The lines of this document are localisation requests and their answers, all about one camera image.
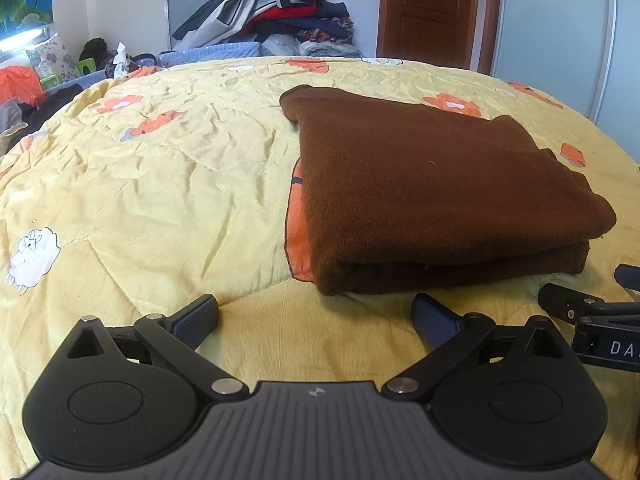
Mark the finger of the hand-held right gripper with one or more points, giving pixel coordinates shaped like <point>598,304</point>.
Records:
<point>629,275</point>
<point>565,302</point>

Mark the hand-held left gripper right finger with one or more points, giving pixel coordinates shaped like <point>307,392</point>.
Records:
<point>434,321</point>

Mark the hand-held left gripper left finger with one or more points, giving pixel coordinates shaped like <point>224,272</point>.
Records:
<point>196,319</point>

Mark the brown knit sweater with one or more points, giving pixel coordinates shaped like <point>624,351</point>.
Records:
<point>425,185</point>

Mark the dark clothes heap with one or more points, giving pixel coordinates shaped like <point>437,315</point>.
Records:
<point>20,117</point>

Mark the pile of clothes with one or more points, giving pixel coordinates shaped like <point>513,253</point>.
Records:
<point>280,5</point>

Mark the yellow printed quilt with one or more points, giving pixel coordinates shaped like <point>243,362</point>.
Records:
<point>150,185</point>

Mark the white wardrobe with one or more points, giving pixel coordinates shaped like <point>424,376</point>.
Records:
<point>555,35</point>

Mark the blue quilted blanket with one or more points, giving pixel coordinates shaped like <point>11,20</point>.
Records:
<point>215,52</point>

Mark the white crumpled paper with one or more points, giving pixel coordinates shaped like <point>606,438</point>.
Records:
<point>120,60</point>

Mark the green plastic stool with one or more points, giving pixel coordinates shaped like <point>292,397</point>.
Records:
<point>49,82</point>
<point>86,65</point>

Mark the dark bag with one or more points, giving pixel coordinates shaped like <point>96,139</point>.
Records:
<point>94,49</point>

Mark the orange cloth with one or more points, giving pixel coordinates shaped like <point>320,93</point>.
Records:
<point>20,85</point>

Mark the floral pillow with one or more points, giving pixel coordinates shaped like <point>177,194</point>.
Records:
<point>47,55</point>

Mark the brown wooden door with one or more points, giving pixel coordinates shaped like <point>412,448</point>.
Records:
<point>430,10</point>

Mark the grey framed panel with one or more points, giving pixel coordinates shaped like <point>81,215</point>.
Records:
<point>185,5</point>

